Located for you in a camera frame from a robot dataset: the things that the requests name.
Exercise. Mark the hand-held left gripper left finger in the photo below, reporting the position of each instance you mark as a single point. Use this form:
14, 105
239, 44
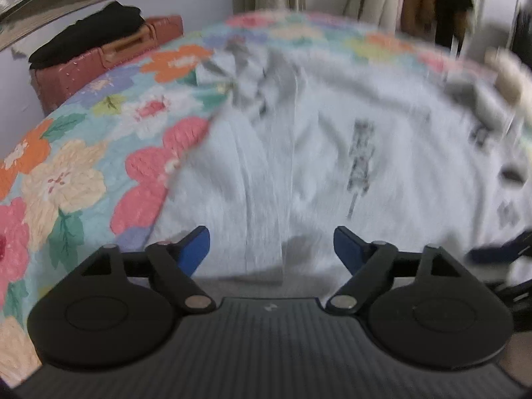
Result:
193, 250

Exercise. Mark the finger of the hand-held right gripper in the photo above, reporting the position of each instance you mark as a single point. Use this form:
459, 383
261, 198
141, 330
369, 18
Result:
498, 251

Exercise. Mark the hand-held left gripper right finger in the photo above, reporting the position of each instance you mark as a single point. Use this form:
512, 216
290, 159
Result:
350, 250

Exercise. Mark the white t-shirt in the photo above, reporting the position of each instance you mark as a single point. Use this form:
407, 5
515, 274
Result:
332, 166

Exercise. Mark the floral bed quilt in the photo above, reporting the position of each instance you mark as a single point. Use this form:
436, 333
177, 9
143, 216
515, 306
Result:
95, 162

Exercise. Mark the black folded garment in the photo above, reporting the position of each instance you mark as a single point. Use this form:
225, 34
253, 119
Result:
87, 35

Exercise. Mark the hanging dark garments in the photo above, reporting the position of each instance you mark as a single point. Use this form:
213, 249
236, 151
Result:
440, 0

